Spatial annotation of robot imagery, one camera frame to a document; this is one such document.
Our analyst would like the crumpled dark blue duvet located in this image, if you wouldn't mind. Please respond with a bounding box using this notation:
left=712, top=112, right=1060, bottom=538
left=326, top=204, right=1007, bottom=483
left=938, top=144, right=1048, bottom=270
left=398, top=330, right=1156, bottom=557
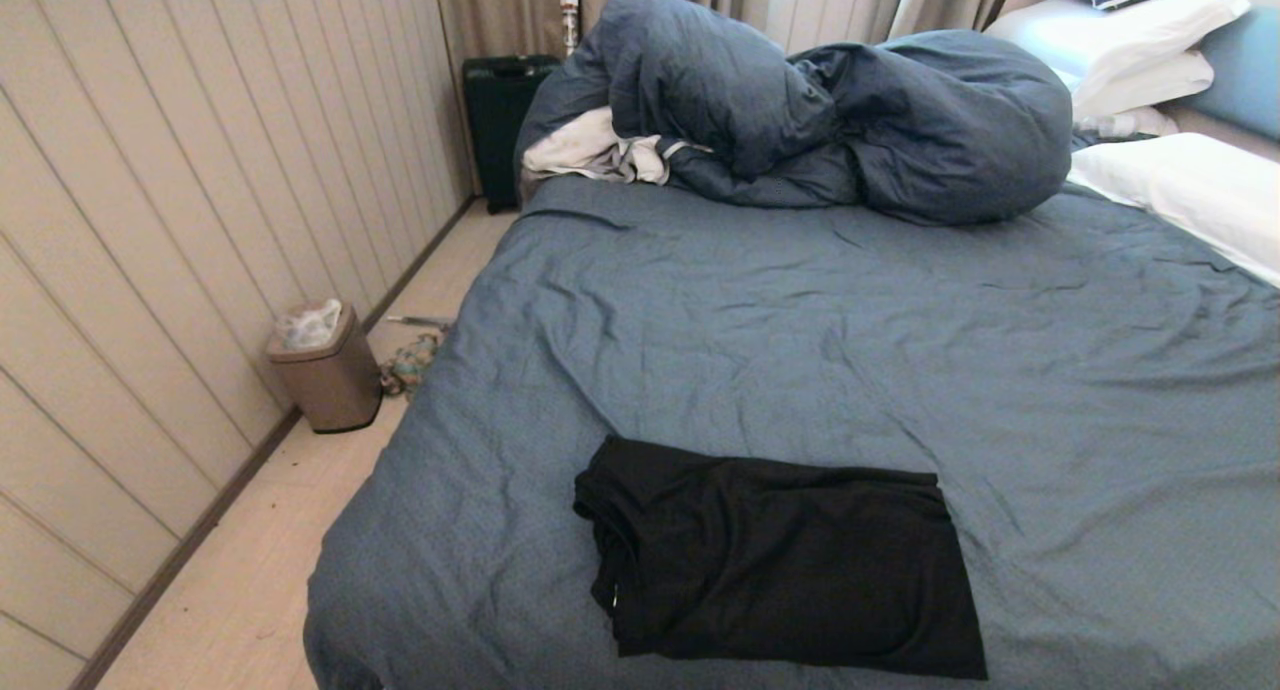
left=515, top=0, right=1076, bottom=226

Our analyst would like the white sheer curtain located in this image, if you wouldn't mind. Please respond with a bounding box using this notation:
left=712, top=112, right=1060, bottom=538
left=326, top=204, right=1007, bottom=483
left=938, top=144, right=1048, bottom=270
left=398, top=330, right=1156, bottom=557
left=765, top=0, right=913, bottom=56

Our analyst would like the long white pillow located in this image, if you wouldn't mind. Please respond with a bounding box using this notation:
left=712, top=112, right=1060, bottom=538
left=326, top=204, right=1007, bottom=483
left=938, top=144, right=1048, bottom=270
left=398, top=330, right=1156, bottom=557
left=1068, top=133, right=1280, bottom=289

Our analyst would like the blue padded headboard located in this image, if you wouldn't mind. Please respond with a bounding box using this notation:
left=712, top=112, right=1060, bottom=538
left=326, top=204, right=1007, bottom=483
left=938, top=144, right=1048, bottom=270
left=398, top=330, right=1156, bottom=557
left=1195, top=8, right=1280, bottom=141

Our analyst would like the clear plastic bin bag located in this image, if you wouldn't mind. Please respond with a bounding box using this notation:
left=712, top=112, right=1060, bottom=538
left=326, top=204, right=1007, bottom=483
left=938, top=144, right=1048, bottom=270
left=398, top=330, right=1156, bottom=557
left=276, top=299, right=343, bottom=351

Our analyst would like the large white pillow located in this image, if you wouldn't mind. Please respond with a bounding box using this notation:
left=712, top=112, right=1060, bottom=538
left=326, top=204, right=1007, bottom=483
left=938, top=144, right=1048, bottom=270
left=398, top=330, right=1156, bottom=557
left=985, top=0, right=1252, bottom=96

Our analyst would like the bronze trash bin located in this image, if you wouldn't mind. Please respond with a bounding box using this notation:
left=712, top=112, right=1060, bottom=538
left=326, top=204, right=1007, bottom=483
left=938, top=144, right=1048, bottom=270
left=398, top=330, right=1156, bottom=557
left=265, top=302, right=384, bottom=434

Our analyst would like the bed with blue sheet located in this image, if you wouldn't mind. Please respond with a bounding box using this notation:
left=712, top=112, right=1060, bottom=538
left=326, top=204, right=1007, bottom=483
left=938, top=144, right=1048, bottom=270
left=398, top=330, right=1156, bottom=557
left=303, top=175, right=1280, bottom=690

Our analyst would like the teal patterned cloth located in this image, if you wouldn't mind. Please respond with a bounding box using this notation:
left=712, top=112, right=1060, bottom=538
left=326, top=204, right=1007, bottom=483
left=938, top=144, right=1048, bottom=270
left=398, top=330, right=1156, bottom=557
left=380, top=330, right=444, bottom=399

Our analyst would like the small white pillow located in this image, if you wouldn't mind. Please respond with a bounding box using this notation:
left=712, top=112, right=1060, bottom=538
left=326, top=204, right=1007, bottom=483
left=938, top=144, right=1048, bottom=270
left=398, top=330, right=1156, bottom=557
left=1078, top=107, right=1181, bottom=139

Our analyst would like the black printed t-shirt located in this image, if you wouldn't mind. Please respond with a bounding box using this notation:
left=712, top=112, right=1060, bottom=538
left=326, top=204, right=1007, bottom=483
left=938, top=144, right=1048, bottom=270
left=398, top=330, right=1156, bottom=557
left=573, top=435, right=989, bottom=681

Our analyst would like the flat white pillow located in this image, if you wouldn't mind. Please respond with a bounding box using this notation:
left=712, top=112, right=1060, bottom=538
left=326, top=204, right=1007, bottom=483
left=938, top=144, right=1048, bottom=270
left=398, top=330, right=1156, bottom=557
left=1070, top=50, right=1216, bottom=121

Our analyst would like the beige curtain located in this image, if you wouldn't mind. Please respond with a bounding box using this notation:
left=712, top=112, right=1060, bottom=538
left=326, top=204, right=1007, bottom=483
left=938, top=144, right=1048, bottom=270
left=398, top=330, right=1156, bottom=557
left=433, top=0, right=776, bottom=71
left=888, top=0, right=1066, bottom=43

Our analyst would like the black suitcase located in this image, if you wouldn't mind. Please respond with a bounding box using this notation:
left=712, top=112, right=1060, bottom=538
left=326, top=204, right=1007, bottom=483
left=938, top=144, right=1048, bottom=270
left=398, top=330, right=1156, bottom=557
left=462, top=55, right=561, bottom=214

